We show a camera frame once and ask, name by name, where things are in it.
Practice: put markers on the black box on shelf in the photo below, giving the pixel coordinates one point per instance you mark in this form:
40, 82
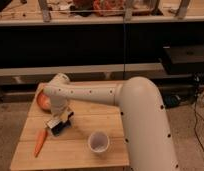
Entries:
183, 59

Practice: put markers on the long wooden shelf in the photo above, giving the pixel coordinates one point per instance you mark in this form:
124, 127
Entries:
87, 12

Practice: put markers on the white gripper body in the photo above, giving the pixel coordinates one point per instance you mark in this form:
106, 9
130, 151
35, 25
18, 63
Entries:
64, 117

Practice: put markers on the orange carrot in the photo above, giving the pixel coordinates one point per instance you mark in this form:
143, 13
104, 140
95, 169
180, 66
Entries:
40, 141

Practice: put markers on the orange bowl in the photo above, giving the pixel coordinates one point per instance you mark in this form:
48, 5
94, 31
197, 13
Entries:
43, 101

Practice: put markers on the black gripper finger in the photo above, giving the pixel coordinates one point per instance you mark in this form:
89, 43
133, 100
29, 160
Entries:
60, 127

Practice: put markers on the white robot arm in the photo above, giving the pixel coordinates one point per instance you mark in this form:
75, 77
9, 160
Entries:
146, 128

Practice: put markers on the blue and white eraser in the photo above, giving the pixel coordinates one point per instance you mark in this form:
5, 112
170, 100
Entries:
52, 123

